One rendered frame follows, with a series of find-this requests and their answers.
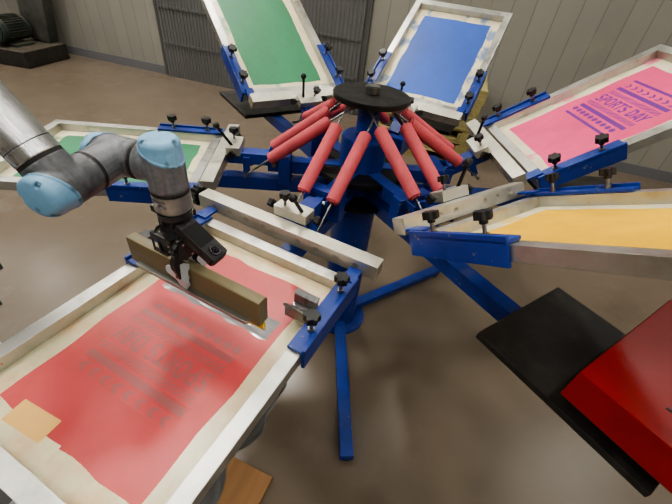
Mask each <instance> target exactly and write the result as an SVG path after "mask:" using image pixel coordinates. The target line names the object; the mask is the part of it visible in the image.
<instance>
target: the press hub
mask: <svg viewBox="0 0 672 504"><path fill-rule="evenodd" d="M333 97H334V98H335V99H336V100H337V101H339V102H340V103H342V104H344V105H347V106H350V107H353V108H356V109H358V116H357V124H356V127H350V128H347V129H345V130H344V131H343V132H342V139H341V148H340V153H339V152H337V151H336V150H335V149H334V148H333V149H332V150H331V152H330V154H329V156H328V158H329V159H339V164H340V166H334V165H324V166H323V168H322V170H321V172H320V174H321V175H322V177H324V178H325V179H326V180H328V181H330V182H332V181H333V180H334V179H335V178H336V177H337V176H338V174H339V172H340V170H341V168H342V166H343V164H344V162H345V160H346V158H347V156H348V154H349V152H350V150H351V148H352V146H353V144H354V142H355V141H356V139H357V137H358V135H359V133H360V132H361V131H367V129H368V127H369V125H370V123H371V121H372V117H371V115H370V113H369V111H371V112H372V114H373V116H374V115H375V113H376V112H378V114H377V116H376V118H375V120H376V121H377V123H379V117H380V112H397V111H401V110H404V109H406V108H408V107H409V106H410V103H411V98H410V96H409V95H408V94H406V93H405V92H403V91H401V90H399V89H396V88H393V87H390V86H386V85H382V84H376V83H368V82H347V83H342V84H339V85H337V86H335V87H334V88H333ZM376 129H377V126H376V124H375V122H373V124H372V126H371V128H370V130H369V132H368V133H369V134H370V135H371V137H372V138H371V140H370V142H369V144H368V147H367V149H366V151H365V153H364V155H363V157H362V159H361V161H360V163H359V165H358V167H357V169H356V171H355V173H358V175H357V176H356V177H355V178H354V179H353V180H351V181H350V183H349V185H348V187H347V189H352V190H351V191H350V192H349V193H352V194H355V197H354V198H353V199H352V200H351V201H350V202H349V203H348V204H347V205H346V206H345V208H344V211H346V213H345V214H344V216H343V219H342V220H341V221H340V222H339V223H338V224H336V223H335V224H334V225H333V226H332V229H331V238H333V239H335V240H337V241H340V242H342V243H345V244H347V245H350V246H352V247H355V248H357V249H360V250H362V251H365V252H367V248H368V243H369V238H370V233H371V228H372V223H373V218H374V213H377V212H378V209H377V208H376V207H375V206H374V205H373V204H372V203H370V202H369V201H368V200H367V199H366V198H364V197H365V193H370V192H373V191H382V188H383V187H382V185H380V184H379V183H378V182H376V181H375V180H374V179H372V178H371V177H370V176H369V174H375V173H378V172H380V173H381V174H382V175H384V176H385V177H386V178H388V179H389V180H391V181H392V182H393V183H395V184H396V185H397V186H398V185H399V184H400V183H399V181H398V179H397V177H396V175H395V173H394V171H393V170H388V169H383V167H384V163H389V162H388V160H387V158H386V156H385V154H384V152H383V150H382V148H381V146H380V144H379V142H378V140H377V139H376V137H375V135H374V132H375V130H376ZM327 269H329V270H332V271H334V272H336V273H337V272H338V271H340V272H345V271H347V270H348V269H347V268H345V267H342V266H340V265H338V264H335V263H333V262H331V261H328V265H327ZM358 278H359V280H358V285H357V291H356V295H355V296H354V298H353V299H352V301H351V302H350V303H349V305H348V306H347V308H346V309H345V311H344V312H343V313H342V315H341V316H340V318H339V319H338V321H345V333H346V334H348V333H351V332H354V331H355V330H357V329H358V328H359V327H360V326H361V324H362V322H363V319H364V313H363V309H362V307H360V308H358V309H356V304H357V299H358V294H359V289H360V284H361V279H362V275H360V276H359V277H358ZM355 309H356V310H355Z"/></svg>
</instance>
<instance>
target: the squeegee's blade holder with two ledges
mask: <svg viewBox="0 0 672 504"><path fill-rule="evenodd" d="M136 265H137V267H138V268H140V269H142V270H144V271H146V272H148V273H150V274H152V275H153V276H155V277H157V278H159V279H161V280H163V281H165V282H166V283H168V284H170V285H172V286H174V287H176V288H178V289H179V290H181V291H183V292H185V293H187V294H189V295H191V296H193V297H194V298H196V299H198V300H200V301H202V302H204V303H206V304H207V305H209V306H211V307H213V308H215V309H217V310H219V311H220V312H222V313H224V314H226V315H228V316H230V317H232V318H233V319H235V320H237V321H239V322H241V323H243V324H245V325H246V324H247V323H248V322H249V318H247V317H245V316H243V315H241V314H239V313H238V312H236V311H234V310H232V309H230V308H228V307H226V306H224V305H222V304H221V303H219V302H217V301H215V300H213V299H211V298H209V297H207V296H205V295H204V294H202V293H200V292H198V291H196V290H194V289H192V288H190V287H189V288H188V290H186V289H185V288H183V287H182V286H181V285H180V284H179V283H178V281H177V280H175V279H173V278H171V277H169V276H168V275H166V274H164V273H162V272H160V271H158V270H156V269H154V268H152V267H151V266H149V265H147V264H145V263H143V262H141V261H139V262H138V263H136Z"/></svg>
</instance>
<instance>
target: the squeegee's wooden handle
mask: <svg viewBox="0 0 672 504"><path fill-rule="evenodd" d="M126 240H127V243H128V246H129V249H130V252H131V255H132V258H133V260H135V261H137V262H139V261H141V262H143V263H145V264H147V265H149V266H151V267H152V268H154V269H156V270H158V271H160V272H162V273H164V274H166V275H168V276H169V277H171V278H173V279H175V278H174V277H173V276H171V275H170V274H169V273H168V272H167V271H166V265H170V263H169V262H170V259H171V257H172V256H169V257H166V256H165V255H163V254H161V253H159V252H157V251H155V250H154V247H153V243H152V240H151V239H148V238H146V237H144V236H142V235H140V234H138V233H136V232H134V233H132V234H130V235H128V236H127V238H126ZM183 261H184V262H186V263H188V264H189V267H190V268H189V271H188V275H189V276H190V279H189V281H190V283H191V285H190V288H192V289H194V290H196V291H198V292H200V293H202V294H204V295H205V296H207V297H209V298H211V299H213V300H215V301H217V302H219V303H221V304H222V305H224V306H226V307H228V308H230V309H232V310H234V311H236V312H238V313H239V314H241V315H243V316H245V317H247V318H249V321H250V322H252V323H254V324H256V325H257V326H261V325H262V324H263V323H264V322H265V321H266V319H267V318H268V310H267V297H265V296H263V295H261V294H259V293H257V292H255V291H253V290H251V289H249V288H247V287H245V286H243V285H241V284H239V283H237V282H235V281H233V280H231V279H229V278H227V277H225V276H223V275H221V274H219V273H217V272H215V271H213V270H211V269H209V268H207V267H205V266H203V265H201V264H199V263H197V262H195V261H193V260H191V259H189V258H188V260H187V261H186V260H183ZM175 280H177V279H175Z"/></svg>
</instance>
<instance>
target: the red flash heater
mask: <svg viewBox="0 0 672 504"><path fill-rule="evenodd" d="M561 395H563V396H564V397H565V398H566V399H567V400H568V401H569V402H570V403H571V404H573V405H574V406H575V407H576V408H577V409H578V410H579V411H580V412H581V413H583V414H584V415H585V416H586V417H587V418H588V419H589V420H590V421H591V422H592V423H594V424H595V425H596V426H597V427H598V428H599V429H600V430H601V431H602V432H604V433H605V434H606V435H607V436H608V437H609V438H610V439H611V440H612V441H614V442H615V443H616V444H617V445H618V446H619V447H620V448H621V449H622V450H623V451H625V452H626V453H627V454H628V455H629V456H630V457H631V458H632V459H633V460H635V461H636V462H637V463H638V464H639V465H640V466H641V467H642V468H643V469H645V470H646V471H647V472H648V473H649V474H650V475H651V476H652V477H653V478H654V479H656V480H657V481H658V482H659V483H660V484H661V485H662V486H663V487H664V488H666V489H667V490H668V491H669V492H670V493H671V494H672V300H669V301H668V302H666V303H665V304H664V305H663V306H661V307H660V308H659V309H658V310H656V311H655V312H654V313H653V314H651V315H650V316H649V317H648V318H646V319H645V320H644V321H643V322H641V323H640V324H639V325H638V326H636V327H635V328H634V329H633V330H631V331H630V332H629V333H628V334H626V335H625V336H624V337H623V338H621V339H620V340H619V341H618V342H616V343H615V344H614V345H613V346H611V347H610V348H609V349H608V350H606V351H605V352H604V353H603V354H601V355H600V356H599V357H598V358H596V359H595V360H594V361H593V362H591V363H590V364H589V365H588V366H586V367H585V368H584V369H583V370H581V371H580V372H579V373H578V374H577V375H576V376H575V377H574V379H573V380H572V381H571V382H570V383H569V384H568V385H567V386H566V387H565V388H564V389H563V390H562V391H561Z"/></svg>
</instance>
